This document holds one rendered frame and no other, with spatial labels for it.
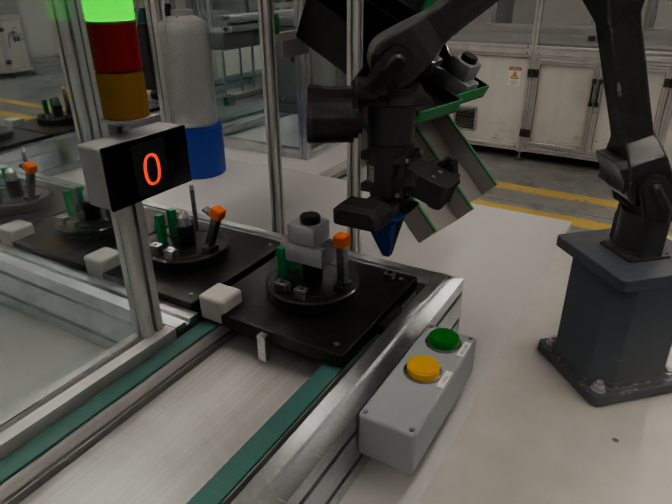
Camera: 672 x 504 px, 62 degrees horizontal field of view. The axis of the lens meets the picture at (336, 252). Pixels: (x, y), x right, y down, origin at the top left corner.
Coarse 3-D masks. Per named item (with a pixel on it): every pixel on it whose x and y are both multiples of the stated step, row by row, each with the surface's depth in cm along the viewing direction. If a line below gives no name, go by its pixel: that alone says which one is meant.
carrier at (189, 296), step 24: (192, 192) 98; (168, 216) 97; (168, 240) 98; (192, 240) 95; (216, 240) 97; (240, 240) 102; (264, 240) 102; (168, 264) 90; (192, 264) 91; (216, 264) 93; (240, 264) 93; (168, 288) 87; (192, 288) 86
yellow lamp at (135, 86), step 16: (96, 80) 60; (112, 80) 59; (128, 80) 60; (144, 80) 62; (112, 96) 60; (128, 96) 60; (144, 96) 62; (112, 112) 61; (128, 112) 61; (144, 112) 62
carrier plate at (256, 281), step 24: (264, 264) 93; (360, 264) 93; (240, 288) 86; (264, 288) 86; (360, 288) 86; (384, 288) 86; (408, 288) 87; (240, 312) 80; (264, 312) 80; (336, 312) 80; (360, 312) 80; (384, 312) 80; (288, 336) 75; (312, 336) 75; (336, 336) 75; (360, 336) 75; (336, 360) 71
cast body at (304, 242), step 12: (300, 216) 80; (312, 216) 79; (288, 228) 80; (300, 228) 79; (312, 228) 78; (324, 228) 80; (288, 240) 81; (300, 240) 80; (312, 240) 79; (324, 240) 81; (288, 252) 82; (300, 252) 81; (312, 252) 79; (324, 252) 79; (312, 264) 80; (324, 264) 80
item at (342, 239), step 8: (344, 232) 79; (328, 240) 80; (336, 240) 78; (344, 240) 77; (336, 248) 79; (344, 248) 78; (336, 256) 80; (344, 256) 79; (344, 264) 80; (344, 272) 80; (344, 280) 81
